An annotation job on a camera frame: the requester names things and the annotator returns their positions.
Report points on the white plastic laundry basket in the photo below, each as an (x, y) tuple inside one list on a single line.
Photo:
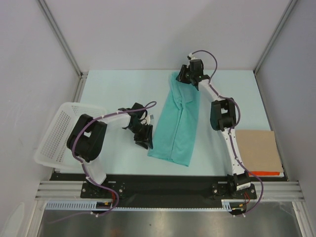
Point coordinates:
[(52, 150)]

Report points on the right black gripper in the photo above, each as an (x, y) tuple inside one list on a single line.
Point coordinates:
[(180, 77)]

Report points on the right aluminium corner post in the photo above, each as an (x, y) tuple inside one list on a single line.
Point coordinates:
[(276, 33)]

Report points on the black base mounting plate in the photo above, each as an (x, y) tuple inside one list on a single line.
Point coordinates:
[(154, 191)]

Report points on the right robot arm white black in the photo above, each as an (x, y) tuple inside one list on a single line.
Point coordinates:
[(223, 120)]

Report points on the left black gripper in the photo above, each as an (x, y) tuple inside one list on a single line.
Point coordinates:
[(145, 139)]

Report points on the left aluminium corner post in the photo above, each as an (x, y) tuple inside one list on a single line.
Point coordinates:
[(82, 76)]

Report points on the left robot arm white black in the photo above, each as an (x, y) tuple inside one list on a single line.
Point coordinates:
[(87, 138)]

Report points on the white slotted cable duct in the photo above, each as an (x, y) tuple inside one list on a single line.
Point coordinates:
[(103, 206)]

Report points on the teal green t shirt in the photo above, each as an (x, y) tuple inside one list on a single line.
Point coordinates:
[(175, 134)]

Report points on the folded beige t shirt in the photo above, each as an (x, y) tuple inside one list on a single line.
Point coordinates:
[(258, 150)]

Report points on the aluminium corner post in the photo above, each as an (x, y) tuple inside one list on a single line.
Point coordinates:
[(276, 33), (82, 76)]

